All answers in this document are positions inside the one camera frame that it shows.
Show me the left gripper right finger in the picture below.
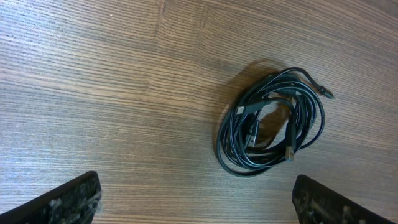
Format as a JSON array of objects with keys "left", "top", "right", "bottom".
[{"left": 292, "top": 175, "right": 393, "bottom": 224}]

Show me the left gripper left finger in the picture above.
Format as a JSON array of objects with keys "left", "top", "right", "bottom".
[{"left": 1, "top": 171, "right": 102, "bottom": 224}]

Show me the black micro usb cable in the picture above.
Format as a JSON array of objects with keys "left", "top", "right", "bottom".
[{"left": 236, "top": 90, "right": 315, "bottom": 162}]

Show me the thick black usb cable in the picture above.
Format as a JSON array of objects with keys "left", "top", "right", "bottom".
[{"left": 216, "top": 67, "right": 335, "bottom": 178}]

